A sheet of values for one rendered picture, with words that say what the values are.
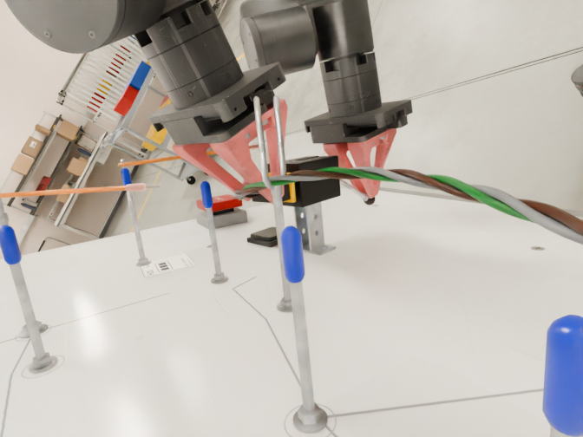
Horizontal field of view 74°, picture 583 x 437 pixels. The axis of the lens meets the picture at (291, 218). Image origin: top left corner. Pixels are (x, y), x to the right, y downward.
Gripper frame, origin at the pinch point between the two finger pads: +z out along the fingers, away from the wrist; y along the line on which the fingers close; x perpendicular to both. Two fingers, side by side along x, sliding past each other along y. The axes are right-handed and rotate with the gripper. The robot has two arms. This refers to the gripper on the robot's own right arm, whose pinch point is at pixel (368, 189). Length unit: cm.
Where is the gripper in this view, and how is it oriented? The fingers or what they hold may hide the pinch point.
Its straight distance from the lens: 46.0
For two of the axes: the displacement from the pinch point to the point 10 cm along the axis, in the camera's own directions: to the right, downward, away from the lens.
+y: 7.0, 1.0, -7.1
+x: 6.8, -4.1, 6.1
